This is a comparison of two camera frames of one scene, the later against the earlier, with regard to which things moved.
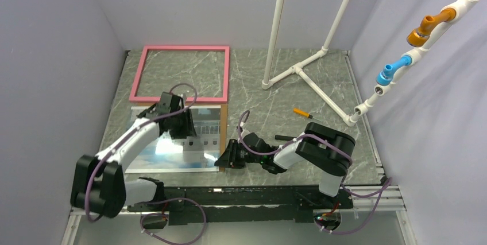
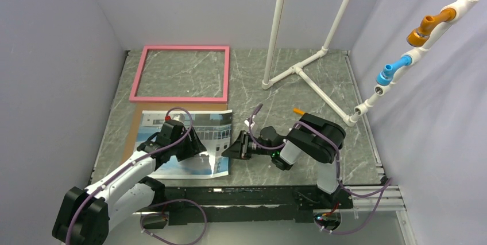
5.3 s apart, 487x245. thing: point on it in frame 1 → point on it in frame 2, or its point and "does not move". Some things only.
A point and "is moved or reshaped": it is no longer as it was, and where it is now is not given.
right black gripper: x=230 y=159 → x=240 y=148
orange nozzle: x=420 y=37 does not move
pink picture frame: x=187 y=100 does not move
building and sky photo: x=192 y=154 is moved or reshaped
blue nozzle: x=383 y=78 does not move
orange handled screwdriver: x=302 y=113 does not move
